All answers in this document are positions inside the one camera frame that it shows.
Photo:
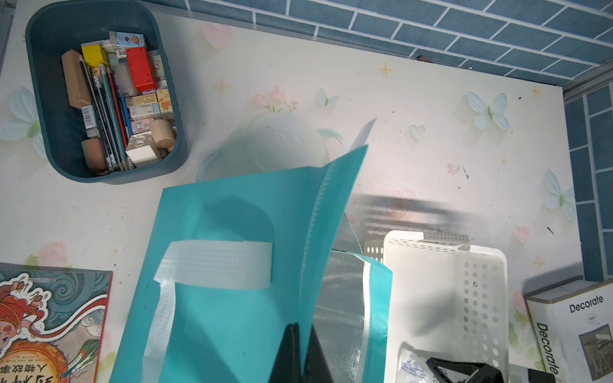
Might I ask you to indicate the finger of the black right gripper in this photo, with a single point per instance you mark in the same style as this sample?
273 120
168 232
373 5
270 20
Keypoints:
470 372

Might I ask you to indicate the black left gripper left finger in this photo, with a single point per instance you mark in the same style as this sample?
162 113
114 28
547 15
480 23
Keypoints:
286 368

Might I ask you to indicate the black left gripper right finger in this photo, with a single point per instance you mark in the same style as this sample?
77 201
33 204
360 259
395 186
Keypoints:
316 369

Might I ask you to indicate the white printed ice pack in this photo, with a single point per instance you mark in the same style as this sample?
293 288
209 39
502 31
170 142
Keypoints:
411 368

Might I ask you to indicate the teal insulated delivery bag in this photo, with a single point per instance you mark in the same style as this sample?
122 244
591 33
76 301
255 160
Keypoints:
230 264

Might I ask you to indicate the white perforated plastic basket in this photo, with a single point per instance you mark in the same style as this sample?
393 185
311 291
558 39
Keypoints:
449 299

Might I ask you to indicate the white Decorate furniture book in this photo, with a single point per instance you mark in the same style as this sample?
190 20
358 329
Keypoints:
573 324

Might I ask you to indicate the floral table mat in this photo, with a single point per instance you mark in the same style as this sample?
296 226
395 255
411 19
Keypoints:
451 150

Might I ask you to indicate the colourful illustrated children's book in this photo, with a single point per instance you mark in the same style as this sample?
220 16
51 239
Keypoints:
52 323

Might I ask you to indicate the white eraser block in bin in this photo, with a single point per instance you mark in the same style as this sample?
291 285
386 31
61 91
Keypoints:
143 156

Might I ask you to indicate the wooden cylinder in bin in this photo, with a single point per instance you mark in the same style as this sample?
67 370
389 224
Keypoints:
163 134

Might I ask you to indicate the red box in bin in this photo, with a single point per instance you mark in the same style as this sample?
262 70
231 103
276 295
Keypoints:
142 76

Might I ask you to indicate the brown cardboard box in bin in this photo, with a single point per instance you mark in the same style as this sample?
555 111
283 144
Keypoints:
75 80

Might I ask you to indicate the yellow block in bin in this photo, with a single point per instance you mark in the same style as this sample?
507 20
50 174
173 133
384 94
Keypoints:
95 55

